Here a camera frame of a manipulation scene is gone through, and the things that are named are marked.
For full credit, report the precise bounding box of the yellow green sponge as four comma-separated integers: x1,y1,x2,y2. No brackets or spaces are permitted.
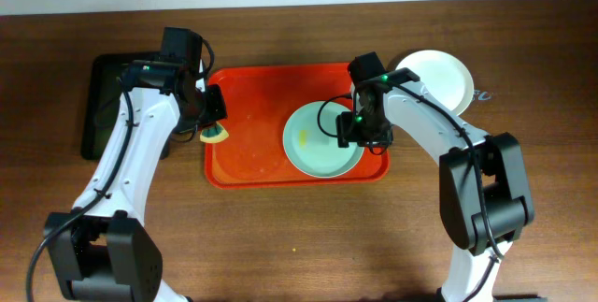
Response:
200,122,229,144

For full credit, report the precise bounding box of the light green plate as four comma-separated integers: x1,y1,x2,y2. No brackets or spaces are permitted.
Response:
282,101,364,179

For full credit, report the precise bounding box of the white plate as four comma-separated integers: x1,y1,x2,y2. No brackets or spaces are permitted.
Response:
395,50,474,115

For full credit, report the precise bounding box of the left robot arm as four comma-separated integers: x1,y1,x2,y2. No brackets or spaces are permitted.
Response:
25,27,227,302

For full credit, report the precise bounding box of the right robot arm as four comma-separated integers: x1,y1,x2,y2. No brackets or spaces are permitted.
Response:
336,52,535,301

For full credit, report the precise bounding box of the red plastic tray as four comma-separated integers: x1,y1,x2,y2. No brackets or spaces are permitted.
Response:
205,63,390,190

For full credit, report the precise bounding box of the black rectangular water tray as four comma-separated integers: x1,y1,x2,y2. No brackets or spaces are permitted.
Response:
80,51,154,160

